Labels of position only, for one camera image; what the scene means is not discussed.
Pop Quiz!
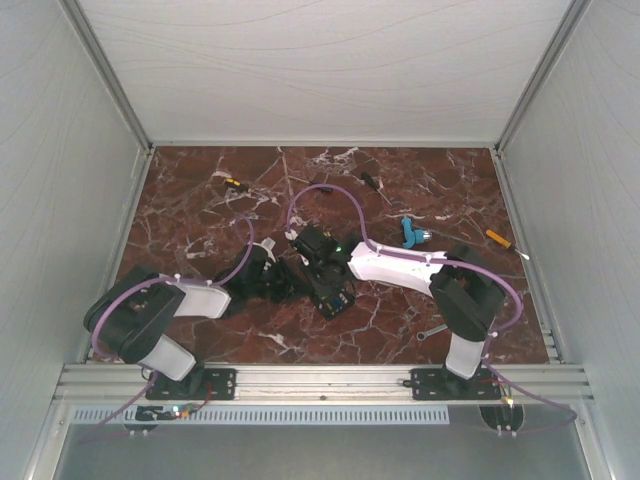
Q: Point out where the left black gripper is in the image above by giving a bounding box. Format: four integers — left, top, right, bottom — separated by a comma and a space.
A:
247, 258, 313, 306

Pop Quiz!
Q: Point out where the black fuse box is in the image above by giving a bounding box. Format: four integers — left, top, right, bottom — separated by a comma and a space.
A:
313, 289, 355, 320

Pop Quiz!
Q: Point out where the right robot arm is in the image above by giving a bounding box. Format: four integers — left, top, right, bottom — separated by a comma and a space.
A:
286, 226, 505, 400

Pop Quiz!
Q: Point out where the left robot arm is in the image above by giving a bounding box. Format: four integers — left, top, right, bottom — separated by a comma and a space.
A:
83, 241, 310, 398

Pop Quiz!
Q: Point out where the black screwdriver middle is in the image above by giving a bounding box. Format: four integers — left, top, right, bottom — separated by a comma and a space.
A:
289, 175, 333, 194

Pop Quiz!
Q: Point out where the blue plastic tool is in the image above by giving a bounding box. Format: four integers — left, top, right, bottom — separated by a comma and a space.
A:
401, 217, 433, 249

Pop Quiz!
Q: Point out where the black screwdriver right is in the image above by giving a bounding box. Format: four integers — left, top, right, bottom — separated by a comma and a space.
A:
360, 171, 391, 204

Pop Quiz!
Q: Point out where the yellow black screwdriver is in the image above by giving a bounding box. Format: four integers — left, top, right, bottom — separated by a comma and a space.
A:
224, 178, 251, 192

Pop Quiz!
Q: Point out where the silver wrench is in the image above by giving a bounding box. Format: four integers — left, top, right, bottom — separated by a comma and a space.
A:
416, 325, 448, 342

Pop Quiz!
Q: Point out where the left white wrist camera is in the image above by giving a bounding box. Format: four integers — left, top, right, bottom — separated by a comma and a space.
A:
253, 237, 276, 261

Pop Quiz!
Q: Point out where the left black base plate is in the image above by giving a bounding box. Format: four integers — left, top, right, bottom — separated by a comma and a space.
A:
145, 367, 237, 402

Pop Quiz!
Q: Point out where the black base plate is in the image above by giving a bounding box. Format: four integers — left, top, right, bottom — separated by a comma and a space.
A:
145, 367, 237, 402
402, 367, 503, 401

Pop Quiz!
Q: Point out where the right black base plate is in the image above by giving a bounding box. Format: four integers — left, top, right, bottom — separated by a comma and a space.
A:
402, 367, 503, 401

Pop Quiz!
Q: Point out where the orange handle screwdriver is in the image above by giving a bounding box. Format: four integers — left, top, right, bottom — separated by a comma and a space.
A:
486, 229, 513, 249

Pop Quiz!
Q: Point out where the aluminium mounting rail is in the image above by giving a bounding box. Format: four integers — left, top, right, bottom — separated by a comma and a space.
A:
53, 363, 594, 405

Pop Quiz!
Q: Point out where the slotted grey cable duct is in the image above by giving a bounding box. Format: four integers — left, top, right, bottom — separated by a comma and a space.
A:
69, 405, 450, 426

